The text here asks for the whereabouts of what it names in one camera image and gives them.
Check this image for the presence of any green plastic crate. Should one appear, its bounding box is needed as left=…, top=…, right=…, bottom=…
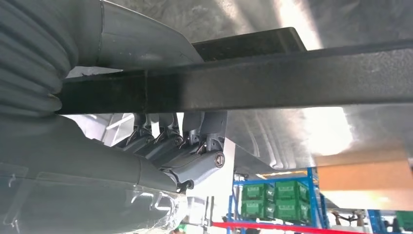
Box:
left=275, top=180, right=310, bottom=202
left=241, top=200, right=275, bottom=220
left=275, top=199, right=310, bottom=222
left=242, top=183, right=275, bottom=201
left=395, top=210, right=413, bottom=232

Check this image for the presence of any red barrier belt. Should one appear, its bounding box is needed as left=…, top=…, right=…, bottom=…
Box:
left=211, top=221, right=369, bottom=234

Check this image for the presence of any blue rack with green crates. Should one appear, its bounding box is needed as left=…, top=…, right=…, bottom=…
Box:
left=225, top=167, right=330, bottom=234
left=367, top=209, right=413, bottom=234

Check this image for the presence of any tall brown cardboard box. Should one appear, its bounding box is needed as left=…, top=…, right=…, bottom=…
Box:
left=318, top=160, right=413, bottom=211

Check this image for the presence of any grey stanchion post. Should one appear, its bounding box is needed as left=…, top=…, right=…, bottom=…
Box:
left=201, top=195, right=215, bottom=234

